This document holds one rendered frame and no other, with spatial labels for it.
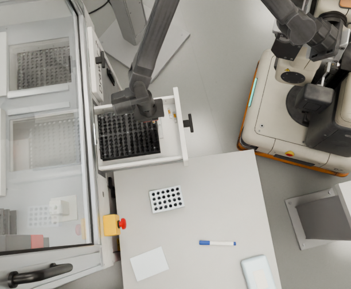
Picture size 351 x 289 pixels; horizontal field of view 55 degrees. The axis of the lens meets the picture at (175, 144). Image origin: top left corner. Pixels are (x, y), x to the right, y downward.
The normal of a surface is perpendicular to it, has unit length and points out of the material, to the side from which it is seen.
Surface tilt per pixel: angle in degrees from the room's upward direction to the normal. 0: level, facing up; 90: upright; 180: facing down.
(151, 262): 0
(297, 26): 58
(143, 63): 46
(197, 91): 0
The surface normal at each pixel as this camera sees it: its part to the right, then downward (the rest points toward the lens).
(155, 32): 0.11, 0.65
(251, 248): -0.04, -0.25
